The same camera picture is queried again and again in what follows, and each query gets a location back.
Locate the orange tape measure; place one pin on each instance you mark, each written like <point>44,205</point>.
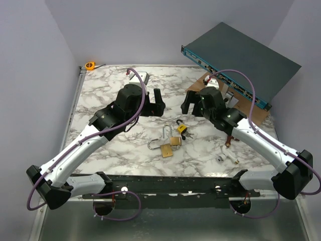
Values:
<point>90,66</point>

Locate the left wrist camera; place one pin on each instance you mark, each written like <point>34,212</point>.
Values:
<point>133,79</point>

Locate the open brass padlock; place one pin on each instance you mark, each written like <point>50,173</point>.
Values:
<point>165,149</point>

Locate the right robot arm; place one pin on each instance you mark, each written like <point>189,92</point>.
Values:
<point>292,168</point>

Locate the black mounting rail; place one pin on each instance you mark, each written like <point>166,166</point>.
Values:
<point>157,192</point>

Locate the wooden board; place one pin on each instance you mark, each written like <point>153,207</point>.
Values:
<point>258,115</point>

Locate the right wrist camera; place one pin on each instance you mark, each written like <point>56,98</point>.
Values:
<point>211,82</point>

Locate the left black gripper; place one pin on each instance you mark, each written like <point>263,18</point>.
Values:
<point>155,109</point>

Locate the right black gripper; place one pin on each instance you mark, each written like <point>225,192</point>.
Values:
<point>193,97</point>

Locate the yellow padlock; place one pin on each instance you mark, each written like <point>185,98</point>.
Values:
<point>181,126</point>

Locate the small silver ring part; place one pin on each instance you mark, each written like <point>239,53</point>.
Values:
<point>220,159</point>

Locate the blue network switch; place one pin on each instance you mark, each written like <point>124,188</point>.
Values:
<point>251,68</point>

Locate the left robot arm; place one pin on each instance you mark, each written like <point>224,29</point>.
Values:
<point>54,180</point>

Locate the silver metal bracket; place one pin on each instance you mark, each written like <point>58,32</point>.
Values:
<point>228,97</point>

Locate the long shackle brass padlock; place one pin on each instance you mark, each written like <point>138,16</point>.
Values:
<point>174,141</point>

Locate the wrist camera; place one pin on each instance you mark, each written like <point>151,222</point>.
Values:
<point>133,79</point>
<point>211,82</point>

